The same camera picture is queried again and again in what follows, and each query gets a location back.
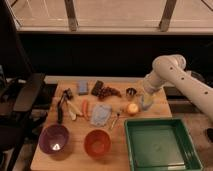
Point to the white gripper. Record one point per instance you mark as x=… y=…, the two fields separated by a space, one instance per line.
x=151 y=84

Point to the black dish brush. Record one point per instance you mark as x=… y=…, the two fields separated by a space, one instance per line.
x=66 y=95

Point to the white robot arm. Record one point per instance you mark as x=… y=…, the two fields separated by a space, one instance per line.
x=170 y=68

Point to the red bowl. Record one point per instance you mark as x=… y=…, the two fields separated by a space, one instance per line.
x=97 y=143

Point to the purple bowl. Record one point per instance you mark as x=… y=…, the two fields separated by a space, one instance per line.
x=53 y=138

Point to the yellow red apple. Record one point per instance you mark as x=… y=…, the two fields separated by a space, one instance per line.
x=132 y=109

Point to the small metal spoon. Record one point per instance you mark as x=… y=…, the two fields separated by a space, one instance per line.
x=114 y=121

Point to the green plastic tray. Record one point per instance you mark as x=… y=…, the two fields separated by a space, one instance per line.
x=160 y=145

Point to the dark grape bunch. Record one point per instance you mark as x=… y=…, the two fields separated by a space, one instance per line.
x=108 y=91

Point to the blue grey cloth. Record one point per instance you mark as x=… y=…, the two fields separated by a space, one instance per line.
x=100 y=114

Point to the dark chocolate bar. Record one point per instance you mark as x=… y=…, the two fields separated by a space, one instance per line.
x=97 y=87

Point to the orange carrot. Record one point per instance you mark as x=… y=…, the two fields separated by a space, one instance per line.
x=85 y=109

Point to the blue sponge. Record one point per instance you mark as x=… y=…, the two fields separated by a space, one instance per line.
x=83 y=88

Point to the black office chair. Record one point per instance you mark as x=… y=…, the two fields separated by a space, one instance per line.
x=20 y=86

